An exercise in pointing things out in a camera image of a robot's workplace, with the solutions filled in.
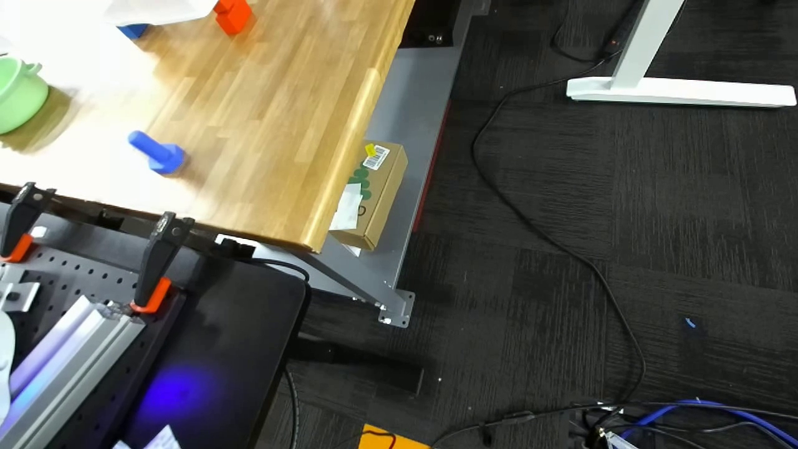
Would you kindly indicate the blue hex bolt toy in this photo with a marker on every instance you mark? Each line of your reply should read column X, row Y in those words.
column 161, row 154

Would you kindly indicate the aluminium extrusion bar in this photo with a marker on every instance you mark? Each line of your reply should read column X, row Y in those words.
column 66, row 363

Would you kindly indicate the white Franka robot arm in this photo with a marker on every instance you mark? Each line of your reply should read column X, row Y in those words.
column 3, row 363

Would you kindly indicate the dark flat equipment case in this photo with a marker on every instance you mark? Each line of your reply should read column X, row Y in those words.
column 225, row 356

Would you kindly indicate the black perforated mounting board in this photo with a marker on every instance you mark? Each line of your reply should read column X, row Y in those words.
column 84, row 274

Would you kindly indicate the green bowl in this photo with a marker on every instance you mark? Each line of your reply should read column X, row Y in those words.
column 19, row 95

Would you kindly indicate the small metal bracket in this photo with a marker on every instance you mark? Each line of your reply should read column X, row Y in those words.
column 19, row 296

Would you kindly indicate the grey metal table frame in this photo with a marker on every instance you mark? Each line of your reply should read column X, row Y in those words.
column 415, row 123

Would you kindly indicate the white desk leg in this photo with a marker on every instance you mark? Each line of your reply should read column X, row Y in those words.
column 665, row 88

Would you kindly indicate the white paper label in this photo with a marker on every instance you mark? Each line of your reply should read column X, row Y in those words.
column 162, row 438

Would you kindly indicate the blue block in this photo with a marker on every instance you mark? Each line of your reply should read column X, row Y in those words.
column 136, row 32

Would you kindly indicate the black clamp with orange trigger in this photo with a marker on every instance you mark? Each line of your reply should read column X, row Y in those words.
column 21, row 219
column 162, row 256

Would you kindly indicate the small blue floor scrap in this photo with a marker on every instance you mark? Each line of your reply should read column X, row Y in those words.
column 690, row 322

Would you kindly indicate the orange flat floor object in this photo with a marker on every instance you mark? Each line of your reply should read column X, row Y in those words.
column 388, row 438

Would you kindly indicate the small cardboard box with label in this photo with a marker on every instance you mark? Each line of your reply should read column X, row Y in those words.
column 377, row 196

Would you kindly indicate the orange cup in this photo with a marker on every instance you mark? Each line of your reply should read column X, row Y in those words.
column 233, row 15

